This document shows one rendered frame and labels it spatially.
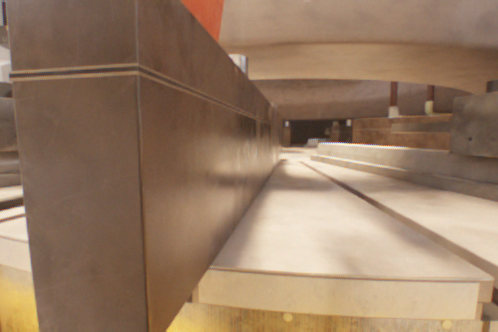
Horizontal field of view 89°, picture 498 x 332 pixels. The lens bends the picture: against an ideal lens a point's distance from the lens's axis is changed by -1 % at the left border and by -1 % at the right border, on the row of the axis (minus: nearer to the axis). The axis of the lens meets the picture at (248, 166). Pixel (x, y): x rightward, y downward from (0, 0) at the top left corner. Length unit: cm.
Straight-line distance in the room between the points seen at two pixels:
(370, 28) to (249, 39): 42
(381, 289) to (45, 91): 51
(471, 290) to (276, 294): 31
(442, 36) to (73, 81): 113
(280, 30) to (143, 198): 85
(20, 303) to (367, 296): 77
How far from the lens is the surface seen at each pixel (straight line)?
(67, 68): 30
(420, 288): 52
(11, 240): 76
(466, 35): 127
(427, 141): 242
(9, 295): 91
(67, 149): 30
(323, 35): 102
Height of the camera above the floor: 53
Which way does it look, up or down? 7 degrees down
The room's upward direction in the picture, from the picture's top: straight up
